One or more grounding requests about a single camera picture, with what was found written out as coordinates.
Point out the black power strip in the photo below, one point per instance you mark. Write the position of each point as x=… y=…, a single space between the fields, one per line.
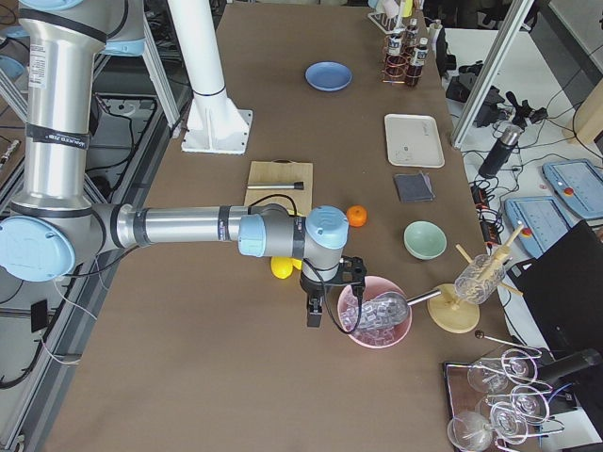
x=489 y=219

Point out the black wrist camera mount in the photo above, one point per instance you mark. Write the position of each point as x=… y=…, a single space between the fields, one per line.
x=350 y=271

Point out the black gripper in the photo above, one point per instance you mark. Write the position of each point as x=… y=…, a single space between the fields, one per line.
x=311 y=286

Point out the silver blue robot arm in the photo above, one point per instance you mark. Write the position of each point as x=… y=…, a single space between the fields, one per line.
x=52 y=227

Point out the yellow lemon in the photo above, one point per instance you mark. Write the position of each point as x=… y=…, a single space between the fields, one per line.
x=281 y=267

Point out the blue teach pendant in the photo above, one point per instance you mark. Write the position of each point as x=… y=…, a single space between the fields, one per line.
x=578 y=183
x=544 y=222

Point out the cream rabbit tray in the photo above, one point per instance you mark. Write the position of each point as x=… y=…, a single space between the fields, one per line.
x=413 y=141

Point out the orange mandarin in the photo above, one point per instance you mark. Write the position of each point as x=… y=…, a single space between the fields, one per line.
x=357 y=216

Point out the green ceramic bowl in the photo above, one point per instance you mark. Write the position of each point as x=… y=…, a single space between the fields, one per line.
x=424 y=240

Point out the clear textured glass cup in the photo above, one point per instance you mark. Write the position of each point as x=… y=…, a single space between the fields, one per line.
x=479 y=279

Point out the wooden cutting board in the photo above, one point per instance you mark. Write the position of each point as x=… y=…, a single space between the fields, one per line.
x=280 y=173

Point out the grey folded cloth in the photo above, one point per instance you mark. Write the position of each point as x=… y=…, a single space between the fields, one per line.
x=414 y=187

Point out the blue plate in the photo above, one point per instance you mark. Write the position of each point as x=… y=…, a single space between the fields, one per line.
x=328 y=76

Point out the steel muddler with black tip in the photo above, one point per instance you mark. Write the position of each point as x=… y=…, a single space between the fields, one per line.
x=298 y=185

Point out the pink bowl with ice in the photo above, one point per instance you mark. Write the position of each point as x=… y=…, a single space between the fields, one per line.
x=386 y=337

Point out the black thermos bottle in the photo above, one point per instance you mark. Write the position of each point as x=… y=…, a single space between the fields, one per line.
x=500 y=152

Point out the tea bottle white cap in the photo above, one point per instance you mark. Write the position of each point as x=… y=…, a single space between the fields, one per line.
x=394 y=60

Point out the copper wire bottle rack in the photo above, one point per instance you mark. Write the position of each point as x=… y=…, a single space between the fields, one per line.
x=404 y=58

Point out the black laptop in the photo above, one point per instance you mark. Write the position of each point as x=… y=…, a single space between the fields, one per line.
x=563 y=290

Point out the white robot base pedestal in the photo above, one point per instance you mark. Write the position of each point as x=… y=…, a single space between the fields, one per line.
x=214 y=123

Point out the steel ice scoop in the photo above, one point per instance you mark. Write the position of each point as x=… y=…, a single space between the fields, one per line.
x=387 y=310

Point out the wine glass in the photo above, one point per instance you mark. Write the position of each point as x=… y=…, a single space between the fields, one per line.
x=508 y=423
x=470 y=431
x=487 y=376

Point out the wooden cup tree stand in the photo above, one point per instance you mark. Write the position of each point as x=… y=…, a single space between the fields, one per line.
x=456 y=309

